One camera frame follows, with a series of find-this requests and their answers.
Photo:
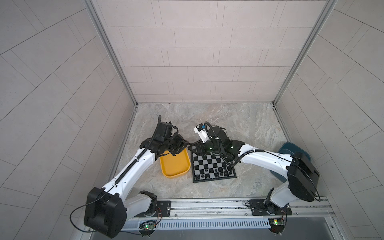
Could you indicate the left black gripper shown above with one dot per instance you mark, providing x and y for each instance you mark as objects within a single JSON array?
[{"x": 180, "y": 142}]

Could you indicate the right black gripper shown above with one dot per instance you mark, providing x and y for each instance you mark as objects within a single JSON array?
[{"x": 199, "y": 146}]

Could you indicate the black white chess board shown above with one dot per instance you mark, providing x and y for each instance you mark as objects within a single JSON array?
[{"x": 209, "y": 167}]

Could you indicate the yellow plastic tray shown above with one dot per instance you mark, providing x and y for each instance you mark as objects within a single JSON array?
[{"x": 175, "y": 166}]

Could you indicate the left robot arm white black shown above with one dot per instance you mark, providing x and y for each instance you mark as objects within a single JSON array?
[{"x": 108, "y": 208}]

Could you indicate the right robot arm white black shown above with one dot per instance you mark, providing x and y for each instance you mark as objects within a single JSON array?
[{"x": 300, "y": 174}]

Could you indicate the left controller circuit board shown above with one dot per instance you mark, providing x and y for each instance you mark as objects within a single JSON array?
[{"x": 147, "y": 228}]

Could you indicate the controller circuit board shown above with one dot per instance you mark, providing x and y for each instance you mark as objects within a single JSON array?
[
  {"x": 147, "y": 228},
  {"x": 277, "y": 225}
]

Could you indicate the right controller circuit board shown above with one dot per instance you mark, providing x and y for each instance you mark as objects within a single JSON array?
[{"x": 277, "y": 225}]

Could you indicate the teal plastic bin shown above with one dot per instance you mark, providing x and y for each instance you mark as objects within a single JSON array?
[{"x": 291, "y": 149}]

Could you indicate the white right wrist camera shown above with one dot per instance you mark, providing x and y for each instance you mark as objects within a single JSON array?
[{"x": 202, "y": 132}]

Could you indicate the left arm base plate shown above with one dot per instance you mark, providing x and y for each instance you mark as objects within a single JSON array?
[{"x": 163, "y": 207}]

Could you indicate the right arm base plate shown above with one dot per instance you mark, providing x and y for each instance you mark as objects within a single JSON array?
[{"x": 259, "y": 208}]

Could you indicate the aluminium mounting rail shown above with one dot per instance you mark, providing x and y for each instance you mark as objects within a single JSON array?
[{"x": 234, "y": 208}]

